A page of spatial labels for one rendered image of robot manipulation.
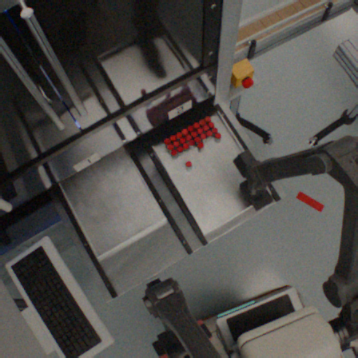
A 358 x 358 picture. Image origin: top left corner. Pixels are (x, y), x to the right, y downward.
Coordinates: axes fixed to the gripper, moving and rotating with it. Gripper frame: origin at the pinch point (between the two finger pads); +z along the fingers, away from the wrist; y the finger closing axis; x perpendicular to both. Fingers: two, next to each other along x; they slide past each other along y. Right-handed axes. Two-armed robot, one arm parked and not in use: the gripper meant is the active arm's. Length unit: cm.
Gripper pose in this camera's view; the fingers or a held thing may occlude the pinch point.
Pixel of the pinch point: (254, 200)
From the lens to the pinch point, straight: 152.3
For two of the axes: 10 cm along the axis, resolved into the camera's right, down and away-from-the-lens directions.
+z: 0.9, 3.5, 9.3
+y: -4.9, -8.0, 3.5
